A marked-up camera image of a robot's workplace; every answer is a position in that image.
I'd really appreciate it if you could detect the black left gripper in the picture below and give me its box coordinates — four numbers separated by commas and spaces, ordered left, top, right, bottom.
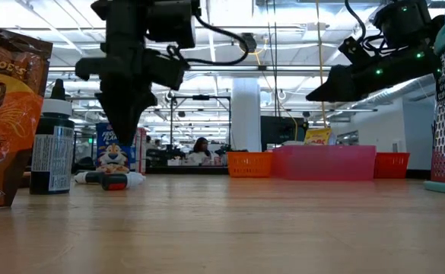
75, 47, 191, 145

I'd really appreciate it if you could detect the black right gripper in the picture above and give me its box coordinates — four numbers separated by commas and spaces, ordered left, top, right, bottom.
305, 47, 443, 103

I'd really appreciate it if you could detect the purple cereal box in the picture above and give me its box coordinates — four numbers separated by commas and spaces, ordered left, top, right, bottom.
135, 127, 142, 175

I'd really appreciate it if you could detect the blue Frosted Flakes cereal box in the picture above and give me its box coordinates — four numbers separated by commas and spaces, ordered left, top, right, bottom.
95, 122, 138, 175

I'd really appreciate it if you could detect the yellow Corn Pops cereal box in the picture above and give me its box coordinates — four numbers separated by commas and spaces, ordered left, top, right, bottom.
304, 128, 332, 146

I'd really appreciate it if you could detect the small dropper bottle red label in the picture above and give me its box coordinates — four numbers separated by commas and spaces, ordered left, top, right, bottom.
100, 171, 146, 192

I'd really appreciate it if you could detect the small dropper bottle black label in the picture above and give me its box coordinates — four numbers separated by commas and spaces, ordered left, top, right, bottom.
73, 170, 111, 185

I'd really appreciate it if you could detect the black squeeze bottle white label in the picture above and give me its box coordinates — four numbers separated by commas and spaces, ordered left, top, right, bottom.
30, 78, 75, 196

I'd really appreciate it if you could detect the orange brown snack bag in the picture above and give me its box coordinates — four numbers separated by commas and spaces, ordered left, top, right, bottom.
0, 25, 54, 209

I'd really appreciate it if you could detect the black cabinet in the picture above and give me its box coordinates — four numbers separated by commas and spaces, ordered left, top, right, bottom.
260, 116, 310, 152

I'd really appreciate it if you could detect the pink plastic bin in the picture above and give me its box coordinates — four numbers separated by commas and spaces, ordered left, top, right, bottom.
271, 145, 377, 181

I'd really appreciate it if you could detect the red plastic basket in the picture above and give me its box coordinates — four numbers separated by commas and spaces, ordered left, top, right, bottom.
373, 152, 411, 180

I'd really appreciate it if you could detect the white column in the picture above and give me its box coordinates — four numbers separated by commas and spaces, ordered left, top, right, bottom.
231, 78, 262, 153

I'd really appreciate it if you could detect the orange plastic basket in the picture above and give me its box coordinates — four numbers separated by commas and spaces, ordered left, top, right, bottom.
226, 151, 275, 178

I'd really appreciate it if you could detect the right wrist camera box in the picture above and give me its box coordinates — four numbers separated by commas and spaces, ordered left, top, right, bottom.
338, 36, 372, 65

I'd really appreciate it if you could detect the yellow hanging cable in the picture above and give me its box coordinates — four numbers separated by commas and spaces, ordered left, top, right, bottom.
315, 0, 329, 129

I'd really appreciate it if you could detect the grey ceiling duct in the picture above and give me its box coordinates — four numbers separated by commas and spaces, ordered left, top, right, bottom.
353, 74, 436, 110

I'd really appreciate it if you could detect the thin yellow cable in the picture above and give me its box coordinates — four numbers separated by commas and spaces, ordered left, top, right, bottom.
278, 100, 298, 146

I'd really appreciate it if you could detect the black metal frame rig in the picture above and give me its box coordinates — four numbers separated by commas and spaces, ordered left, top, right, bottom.
170, 94, 233, 153

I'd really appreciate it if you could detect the black aluminium table frame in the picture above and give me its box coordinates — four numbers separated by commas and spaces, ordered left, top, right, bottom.
16, 165, 432, 180

